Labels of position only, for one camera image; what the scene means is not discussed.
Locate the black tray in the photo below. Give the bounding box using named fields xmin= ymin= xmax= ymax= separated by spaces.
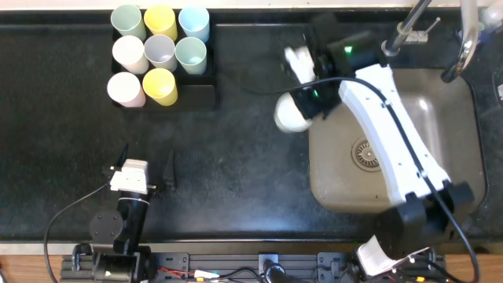
xmin=111 ymin=15 xmax=218 ymax=112

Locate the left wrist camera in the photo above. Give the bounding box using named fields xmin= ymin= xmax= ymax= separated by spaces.
xmin=109 ymin=158 xmax=150 ymax=195

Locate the grey cup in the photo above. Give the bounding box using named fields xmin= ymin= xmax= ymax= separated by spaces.
xmin=144 ymin=34 xmax=178 ymax=73

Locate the steel sink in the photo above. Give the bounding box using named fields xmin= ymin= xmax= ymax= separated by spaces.
xmin=307 ymin=68 xmax=487 ymax=215

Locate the blue soap bottle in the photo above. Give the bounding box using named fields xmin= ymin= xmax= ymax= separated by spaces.
xmin=455 ymin=2 xmax=503 ymax=46

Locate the green cup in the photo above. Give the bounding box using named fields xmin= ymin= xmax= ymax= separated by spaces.
xmin=111 ymin=4 xmax=148 ymax=42
xmin=174 ymin=36 xmax=208 ymax=75

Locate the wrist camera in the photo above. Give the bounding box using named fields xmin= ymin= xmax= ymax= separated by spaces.
xmin=283 ymin=46 xmax=317 ymax=85
xmin=109 ymin=158 xmax=150 ymax=195

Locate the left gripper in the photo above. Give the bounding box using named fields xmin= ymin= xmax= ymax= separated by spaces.
xmin=101 ymin=142 xmax=178 ymax=195

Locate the white cup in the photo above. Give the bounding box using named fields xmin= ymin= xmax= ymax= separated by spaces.
xmin=274 ymin=93 xmax=314 ymax=134
xmin=112 ymin=35 xmax=150 ymax=75

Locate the pink cup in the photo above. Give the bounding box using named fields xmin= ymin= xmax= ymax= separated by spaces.
xmin=107 ymin=72 xmax=147 ymax=108

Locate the black cable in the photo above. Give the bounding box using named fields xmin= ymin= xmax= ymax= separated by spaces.
xmin=42 ymin=182 xmax=113 ymax=283
xmin=290 ymin=76 xmax=481 ymax=283

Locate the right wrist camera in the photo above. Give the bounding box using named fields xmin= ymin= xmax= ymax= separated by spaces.
xmin=283 ymin=46 xmax=317 ymax=85

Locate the mounting rail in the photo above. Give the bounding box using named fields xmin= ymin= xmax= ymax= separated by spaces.
xmin=61 ymin=243 xmax=449 ymax=283

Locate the blue cup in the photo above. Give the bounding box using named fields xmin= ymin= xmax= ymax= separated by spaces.
xmin=178 ymin=6 xmax=211 ymax=43

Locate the steel tap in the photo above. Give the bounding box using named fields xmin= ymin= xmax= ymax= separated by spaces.
xmin=380 ymin=0 xmax=480 ymax=83

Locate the yellow cup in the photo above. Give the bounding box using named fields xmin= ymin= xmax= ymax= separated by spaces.
xmin=141 ymin=68 xmax=179 ymax=107
xmin=143 ymin=5 xmax=178 ymax=42

